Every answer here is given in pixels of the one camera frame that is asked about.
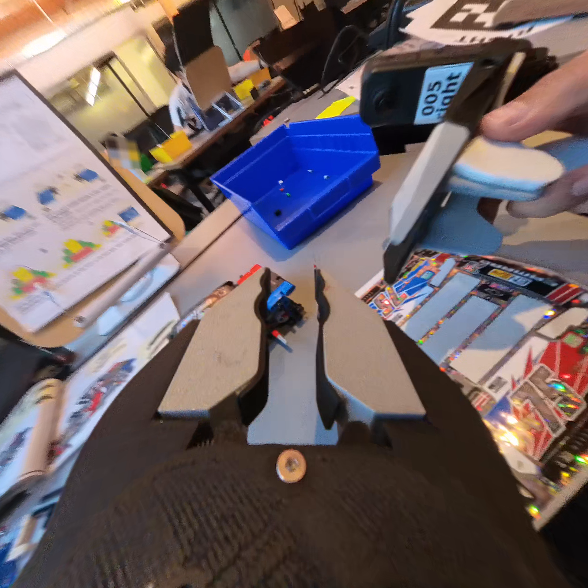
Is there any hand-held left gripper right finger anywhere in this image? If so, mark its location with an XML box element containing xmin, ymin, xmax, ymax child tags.
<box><xmin>314</xmin><ymin>266</ymin><xmax>426</xmax><ymax>430</ymax></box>

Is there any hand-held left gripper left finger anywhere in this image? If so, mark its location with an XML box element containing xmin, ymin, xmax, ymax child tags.
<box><xmin>158</xmin><ymin>268</ymin><xmax>272</xmax><ymax>425</ymax></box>

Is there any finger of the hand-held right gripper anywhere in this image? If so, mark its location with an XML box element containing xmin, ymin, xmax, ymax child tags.
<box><xmin>498</xmin><ymin>50</ymin><xmax>528</xmax><ymax>99</ymax></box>
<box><xmin>383</xmin><ymin>122</ymin><xmax>472</xmax><ymax>284</ymax></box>

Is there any toy brick car model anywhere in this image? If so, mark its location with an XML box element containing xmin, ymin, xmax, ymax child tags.
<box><xmin>175</xmin><ymin>264</ymin><xmax>307</xmax><ymax>351</ymax></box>

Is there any holographic sticker sheet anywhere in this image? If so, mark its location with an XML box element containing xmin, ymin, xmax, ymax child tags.
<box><xmin>356</xmin><ymin>248</ymin><xmax>588</xmax><ymax>522</ymax></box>

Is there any person's right hand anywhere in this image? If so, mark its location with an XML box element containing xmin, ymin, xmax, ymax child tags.
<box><xmin>477</xmin><ymin>51</ymin><xmax>588</xmax><ymax>222</ymax></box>

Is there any yellow paper sheet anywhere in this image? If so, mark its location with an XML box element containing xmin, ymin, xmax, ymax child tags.
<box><xmin>316</xmin><ymin>96</ymin><xmax>357</xmax><ymax>120</ymax></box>

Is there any printed marker sheet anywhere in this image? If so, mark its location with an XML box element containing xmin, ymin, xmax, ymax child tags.
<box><xmin>403</xmin><ymin>0</ymin><xmax>576</xmax><ymax>45</ymax></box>

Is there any blue plastic bin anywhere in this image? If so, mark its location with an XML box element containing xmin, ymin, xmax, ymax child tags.
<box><xmin>210</xmin><ymin>114</ymin><xmax>381</xmax><ymax>250</ymax></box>

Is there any open instruction booklet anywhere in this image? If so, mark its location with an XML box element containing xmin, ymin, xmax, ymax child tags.
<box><xmin>0</xmin><ymin>294</ymin><xmax>181</xmax><ymax>506</ymax></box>

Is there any wooden document stand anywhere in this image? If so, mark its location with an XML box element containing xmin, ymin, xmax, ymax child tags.
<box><xmin>0</xmin><ymin>69</ymin><xmax>187</xmax><ymax>348</ymax></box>

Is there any cardboard panel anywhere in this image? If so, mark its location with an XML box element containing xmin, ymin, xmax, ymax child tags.
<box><xmin>185</xmin><ymin>45</ymin><xmax>233</xmax><ymax>109</ymax></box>

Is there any yellow plastic bin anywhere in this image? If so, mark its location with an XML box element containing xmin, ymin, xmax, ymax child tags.
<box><xmin>149</xmin><ymin>131</ymin><xmax>194</xmax><ymax>164</ymax></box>

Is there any printed instruction paper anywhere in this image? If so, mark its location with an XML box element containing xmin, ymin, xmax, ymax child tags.
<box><xmin>0</xmin><ymin>73</ymin><xmax>172</xmax><ymax>332</ymax></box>

